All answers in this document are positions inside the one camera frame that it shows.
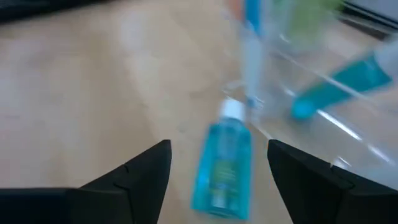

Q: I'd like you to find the blue mouthwash bottle white cap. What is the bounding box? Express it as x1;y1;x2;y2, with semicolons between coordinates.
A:
190;98;253;221
290;37;398;121

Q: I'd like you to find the clear acrylic holder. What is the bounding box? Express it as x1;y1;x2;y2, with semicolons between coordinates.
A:
222;0;398;190

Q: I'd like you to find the blue toothbrush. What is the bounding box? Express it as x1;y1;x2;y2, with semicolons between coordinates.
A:
241;0;265;110

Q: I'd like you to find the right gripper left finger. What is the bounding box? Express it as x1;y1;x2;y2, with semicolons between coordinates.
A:
0;139;172;224

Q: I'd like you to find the white green wipes canister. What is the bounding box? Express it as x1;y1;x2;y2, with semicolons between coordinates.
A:
279;0;343;44

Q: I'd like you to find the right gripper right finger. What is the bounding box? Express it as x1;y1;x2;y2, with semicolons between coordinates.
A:
267;139;398;224

